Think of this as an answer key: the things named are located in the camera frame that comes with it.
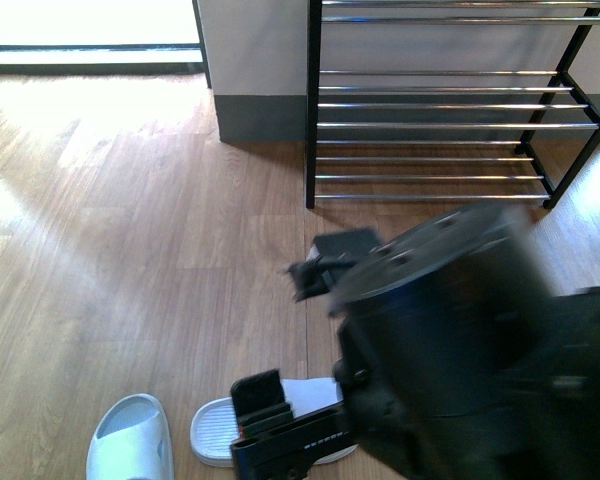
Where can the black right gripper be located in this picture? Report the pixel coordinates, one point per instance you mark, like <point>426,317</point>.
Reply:
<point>286,449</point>

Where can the white slide sandal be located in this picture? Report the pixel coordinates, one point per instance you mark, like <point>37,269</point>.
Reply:
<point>216,425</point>

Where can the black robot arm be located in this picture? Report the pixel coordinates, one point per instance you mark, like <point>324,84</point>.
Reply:
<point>457,362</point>

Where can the black metal shoe rack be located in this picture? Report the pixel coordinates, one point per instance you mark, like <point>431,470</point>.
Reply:
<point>447,101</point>

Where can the light blue slide sandal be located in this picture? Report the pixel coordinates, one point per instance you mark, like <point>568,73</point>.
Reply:
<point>132,441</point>

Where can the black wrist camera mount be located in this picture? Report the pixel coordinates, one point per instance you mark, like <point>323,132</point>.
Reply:
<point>329,258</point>

